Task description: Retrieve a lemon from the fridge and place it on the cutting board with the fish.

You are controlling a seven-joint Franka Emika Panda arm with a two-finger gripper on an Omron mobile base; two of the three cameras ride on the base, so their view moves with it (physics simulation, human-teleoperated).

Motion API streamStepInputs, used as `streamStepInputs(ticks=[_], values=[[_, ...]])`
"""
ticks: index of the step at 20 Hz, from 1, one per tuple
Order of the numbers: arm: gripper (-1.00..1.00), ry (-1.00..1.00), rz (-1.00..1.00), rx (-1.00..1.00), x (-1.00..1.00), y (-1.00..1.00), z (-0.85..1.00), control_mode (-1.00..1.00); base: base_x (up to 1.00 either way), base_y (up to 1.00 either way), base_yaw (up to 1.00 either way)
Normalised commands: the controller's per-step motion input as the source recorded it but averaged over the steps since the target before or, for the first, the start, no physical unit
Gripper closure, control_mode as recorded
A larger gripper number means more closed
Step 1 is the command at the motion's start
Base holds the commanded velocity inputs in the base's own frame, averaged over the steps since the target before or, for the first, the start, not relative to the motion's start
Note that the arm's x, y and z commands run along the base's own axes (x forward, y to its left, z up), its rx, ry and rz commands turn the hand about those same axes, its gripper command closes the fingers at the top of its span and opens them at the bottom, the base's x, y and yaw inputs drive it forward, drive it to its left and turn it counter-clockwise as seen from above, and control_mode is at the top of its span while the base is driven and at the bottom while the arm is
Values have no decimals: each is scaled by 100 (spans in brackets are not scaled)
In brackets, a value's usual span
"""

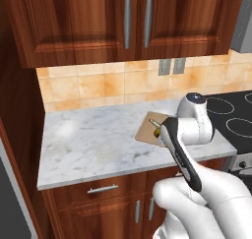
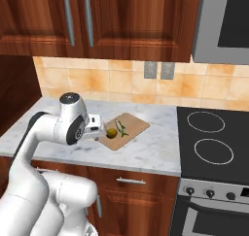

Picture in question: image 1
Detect grey fridge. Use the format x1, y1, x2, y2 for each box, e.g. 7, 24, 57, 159
0, 138, 39, 239

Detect long silver cupboard handle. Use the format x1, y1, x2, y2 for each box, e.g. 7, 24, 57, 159
144, 0, 154, 49
123, 0, 133, 50

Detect grey wall outlet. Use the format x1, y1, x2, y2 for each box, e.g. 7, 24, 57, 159
157, 58, 172, 77
172, 57, 187, 76

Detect brown wooden cutting board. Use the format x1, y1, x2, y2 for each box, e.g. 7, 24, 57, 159
134, 110, 180, 149

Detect wooden cupboard door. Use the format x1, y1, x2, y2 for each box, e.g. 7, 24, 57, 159
136, 0, 246, 61
141, 192, 169, 239
57, 194, 146, 239
2, 0, 139, 69

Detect wooden upper cupboard door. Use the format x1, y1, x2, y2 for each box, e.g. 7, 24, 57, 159
2, 0, 139, 69
136, 0, 246, 61

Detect wooden lower cupboard door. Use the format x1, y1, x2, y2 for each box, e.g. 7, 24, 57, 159
57, 194, 146, 239
141, 192, 169, 239

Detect silver oven front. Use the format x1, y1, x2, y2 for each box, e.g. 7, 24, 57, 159
225, 151, 252, 195

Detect grey range hood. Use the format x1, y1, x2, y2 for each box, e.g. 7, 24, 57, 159
228, 0, 252, 55

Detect black hob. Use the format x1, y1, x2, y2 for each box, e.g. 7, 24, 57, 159
202, 90, 252, 156

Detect tall wooden side panel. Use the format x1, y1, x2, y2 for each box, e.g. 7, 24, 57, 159
0, 0, 56, 239

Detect yellow-green fish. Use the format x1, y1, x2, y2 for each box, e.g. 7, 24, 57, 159
149, 117, 162, 140

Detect silver drawer handle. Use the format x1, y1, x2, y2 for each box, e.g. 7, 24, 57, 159
87, 183, 120, 195

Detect wooden drawer front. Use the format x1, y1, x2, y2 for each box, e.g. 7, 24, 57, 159
51, 171, 148, 212
145, 156, 228, 194

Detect short silver cupboard handle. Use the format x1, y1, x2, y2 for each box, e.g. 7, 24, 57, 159
134, 199, 142, 224
148, 197, 156, 222

